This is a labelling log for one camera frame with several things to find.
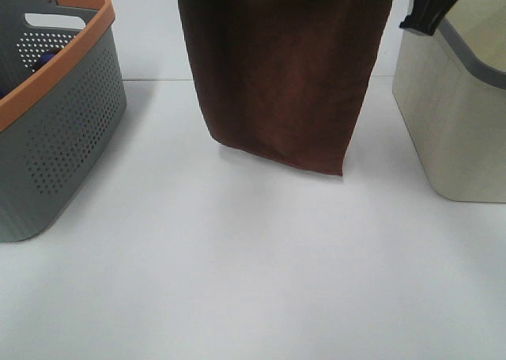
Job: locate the blue item in basket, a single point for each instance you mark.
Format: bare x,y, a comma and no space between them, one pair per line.
44,59

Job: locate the brown towel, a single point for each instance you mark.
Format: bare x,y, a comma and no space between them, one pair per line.
284,79

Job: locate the beige basket with grey rim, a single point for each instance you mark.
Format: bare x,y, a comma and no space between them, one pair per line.
450,90

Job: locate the grey basket with orange rim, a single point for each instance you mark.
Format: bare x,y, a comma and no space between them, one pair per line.
55,122

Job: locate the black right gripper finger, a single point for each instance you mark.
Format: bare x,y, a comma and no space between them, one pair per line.
426,15

